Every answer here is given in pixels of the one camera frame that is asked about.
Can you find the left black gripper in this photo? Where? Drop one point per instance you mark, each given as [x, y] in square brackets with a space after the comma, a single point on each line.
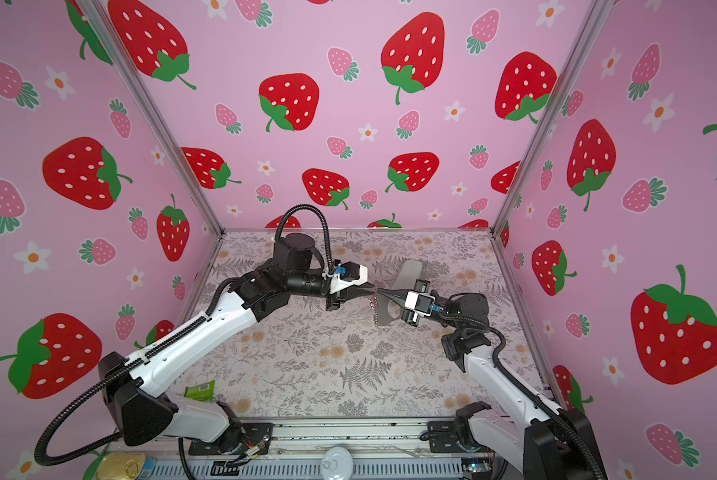
[334, 301]

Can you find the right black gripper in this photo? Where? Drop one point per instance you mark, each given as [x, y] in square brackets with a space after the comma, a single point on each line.
[409, 316]

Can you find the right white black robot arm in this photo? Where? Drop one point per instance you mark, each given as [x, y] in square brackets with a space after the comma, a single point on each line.
[541, 439]

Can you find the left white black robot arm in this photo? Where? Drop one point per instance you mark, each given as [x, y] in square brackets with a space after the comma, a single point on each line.
[138, 400]

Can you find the pale green oblong case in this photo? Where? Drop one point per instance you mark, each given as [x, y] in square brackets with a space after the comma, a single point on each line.
[409, 274]

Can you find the green snack packet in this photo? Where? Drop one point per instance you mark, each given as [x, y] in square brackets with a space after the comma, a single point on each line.
[203, 392]

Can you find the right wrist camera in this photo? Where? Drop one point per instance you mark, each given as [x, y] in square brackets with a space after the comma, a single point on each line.
[420, 300]

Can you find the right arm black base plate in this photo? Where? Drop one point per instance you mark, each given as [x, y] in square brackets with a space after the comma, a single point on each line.
[449, 437]

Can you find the aluminium extrusion rail frame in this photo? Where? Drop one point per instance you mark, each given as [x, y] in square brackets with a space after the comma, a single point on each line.
[382, 448]

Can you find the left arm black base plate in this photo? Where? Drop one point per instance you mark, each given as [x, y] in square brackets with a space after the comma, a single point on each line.
[237, 441]

